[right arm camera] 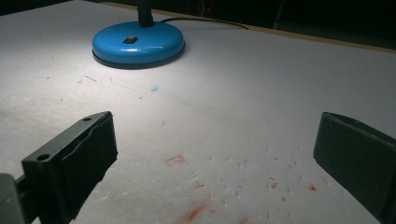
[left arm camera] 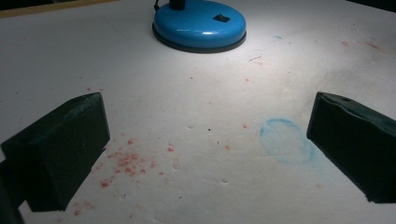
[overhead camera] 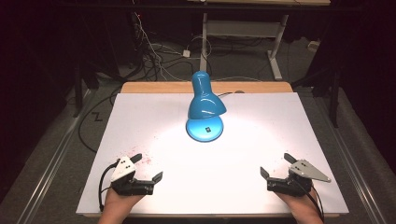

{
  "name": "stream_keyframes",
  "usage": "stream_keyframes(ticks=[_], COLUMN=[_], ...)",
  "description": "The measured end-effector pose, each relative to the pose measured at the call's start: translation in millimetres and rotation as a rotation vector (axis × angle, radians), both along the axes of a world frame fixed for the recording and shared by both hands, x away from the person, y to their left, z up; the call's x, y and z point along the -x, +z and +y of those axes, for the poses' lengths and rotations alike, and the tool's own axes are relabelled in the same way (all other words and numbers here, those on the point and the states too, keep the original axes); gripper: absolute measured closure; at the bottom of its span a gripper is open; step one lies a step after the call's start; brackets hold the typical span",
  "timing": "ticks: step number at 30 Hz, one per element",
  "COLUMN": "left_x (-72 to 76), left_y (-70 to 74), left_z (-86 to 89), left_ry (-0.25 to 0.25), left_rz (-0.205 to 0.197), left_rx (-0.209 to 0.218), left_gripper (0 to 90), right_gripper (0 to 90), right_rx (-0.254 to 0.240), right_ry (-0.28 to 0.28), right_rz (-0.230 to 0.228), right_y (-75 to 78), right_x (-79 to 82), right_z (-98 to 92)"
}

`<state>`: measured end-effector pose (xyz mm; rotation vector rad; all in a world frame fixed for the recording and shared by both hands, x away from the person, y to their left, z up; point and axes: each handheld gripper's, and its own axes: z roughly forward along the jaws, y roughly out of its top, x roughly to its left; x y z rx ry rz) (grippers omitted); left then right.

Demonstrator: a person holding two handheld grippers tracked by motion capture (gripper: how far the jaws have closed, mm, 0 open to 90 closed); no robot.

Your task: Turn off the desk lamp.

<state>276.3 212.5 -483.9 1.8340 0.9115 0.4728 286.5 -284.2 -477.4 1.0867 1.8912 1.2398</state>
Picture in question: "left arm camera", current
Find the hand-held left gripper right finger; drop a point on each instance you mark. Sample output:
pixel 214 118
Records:
pixel 358 146

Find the blue round lamp base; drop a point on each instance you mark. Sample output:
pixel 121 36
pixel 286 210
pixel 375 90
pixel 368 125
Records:
pixel 199 23

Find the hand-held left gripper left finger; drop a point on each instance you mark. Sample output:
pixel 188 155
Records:
pixel 53 152

